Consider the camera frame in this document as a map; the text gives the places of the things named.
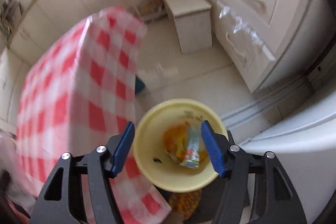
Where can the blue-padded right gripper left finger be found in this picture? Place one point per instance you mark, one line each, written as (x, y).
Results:
(120, 146)

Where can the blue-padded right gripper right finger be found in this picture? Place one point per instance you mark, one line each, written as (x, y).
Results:
(216, 146)

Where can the blue green milk carton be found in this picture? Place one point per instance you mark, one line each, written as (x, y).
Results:
(192, 152)

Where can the orange peel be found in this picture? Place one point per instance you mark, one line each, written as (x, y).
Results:
(175, 141)

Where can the yellow trash bin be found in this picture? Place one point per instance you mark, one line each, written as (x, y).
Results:
(149, 151)

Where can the red white checkered tablecloth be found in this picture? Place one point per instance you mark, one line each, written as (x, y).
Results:
(75, 98)

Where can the small white stool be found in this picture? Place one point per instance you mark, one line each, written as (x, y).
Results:
(192, 22)

